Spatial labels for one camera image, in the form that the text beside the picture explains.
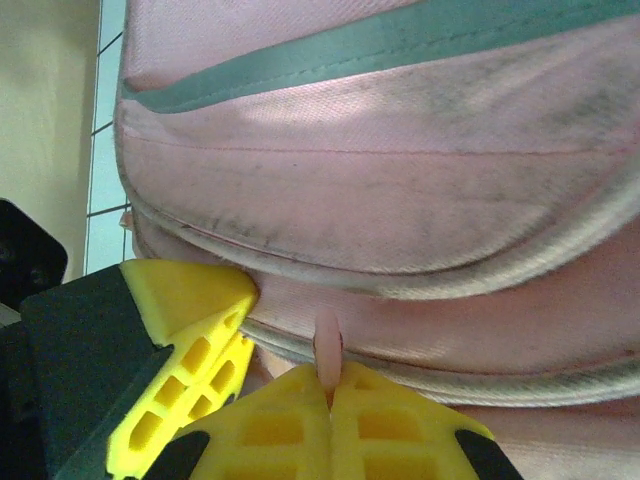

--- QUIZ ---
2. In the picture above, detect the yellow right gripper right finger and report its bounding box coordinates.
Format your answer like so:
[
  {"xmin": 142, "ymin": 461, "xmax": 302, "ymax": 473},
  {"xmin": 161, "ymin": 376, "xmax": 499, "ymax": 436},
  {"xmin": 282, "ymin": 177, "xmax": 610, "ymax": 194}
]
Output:
[{"xmin": 331, "ymin": 359, "xmax": 525, "ymax": 480}]

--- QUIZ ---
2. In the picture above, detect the pink student backpack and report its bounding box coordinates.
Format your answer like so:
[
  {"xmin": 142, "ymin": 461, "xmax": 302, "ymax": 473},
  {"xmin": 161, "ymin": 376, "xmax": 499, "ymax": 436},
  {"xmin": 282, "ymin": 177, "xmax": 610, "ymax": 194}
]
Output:
[{"xmin": 112, "ymin": 0, "xmax": 640, "ymax": 480}]

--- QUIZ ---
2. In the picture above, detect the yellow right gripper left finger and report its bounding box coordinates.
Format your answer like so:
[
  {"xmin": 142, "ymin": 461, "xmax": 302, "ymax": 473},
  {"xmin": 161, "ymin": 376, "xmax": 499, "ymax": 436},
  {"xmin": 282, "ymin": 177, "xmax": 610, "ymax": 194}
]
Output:
[{"xmin": 147, "ymin": 362, "xmax": 334, "ymax": 480}]

